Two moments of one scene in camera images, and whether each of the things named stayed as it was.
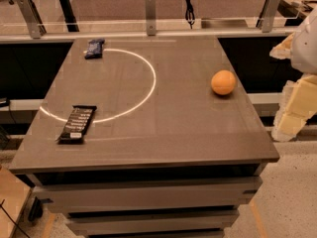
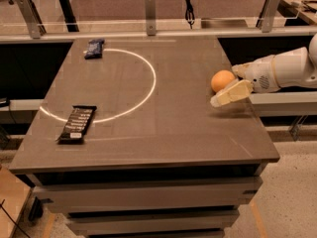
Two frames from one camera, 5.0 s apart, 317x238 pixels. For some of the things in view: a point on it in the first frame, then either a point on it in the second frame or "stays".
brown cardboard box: [15, 195] stays
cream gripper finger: [298, 105] → [235, 90]
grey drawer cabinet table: [146, 137] stays
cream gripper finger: [283, 50] → [244, 69]
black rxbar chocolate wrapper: [77, 125] stays
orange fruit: [223, 82] stays
